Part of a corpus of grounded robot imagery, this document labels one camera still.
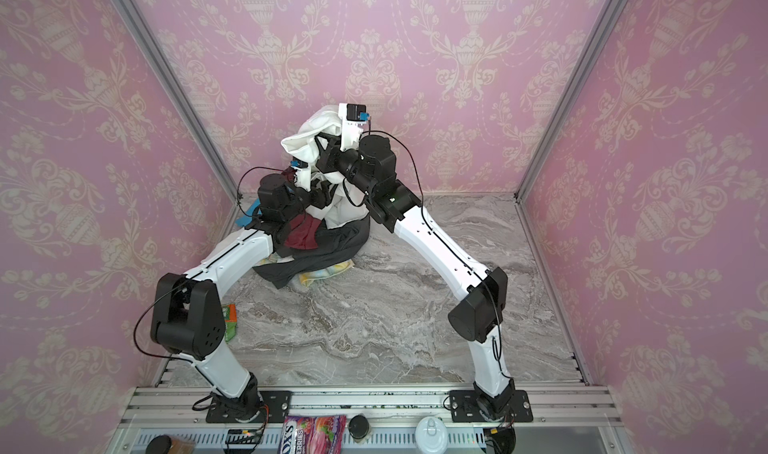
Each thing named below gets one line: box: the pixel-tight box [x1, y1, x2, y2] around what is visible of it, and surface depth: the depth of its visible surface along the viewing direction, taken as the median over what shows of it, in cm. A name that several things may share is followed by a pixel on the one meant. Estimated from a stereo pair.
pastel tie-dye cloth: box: [253, 252, 354, 287], surface depth 99 cm
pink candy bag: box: [278, 415, 347, 454], surface depth 70 cm
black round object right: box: [483, 426, 517, 454], surface depth 73 cm
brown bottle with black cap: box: [146, 434, 196, 454], surface depth 63 cm
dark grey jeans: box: [252, 216, 370, 289], surface depth 99 cm
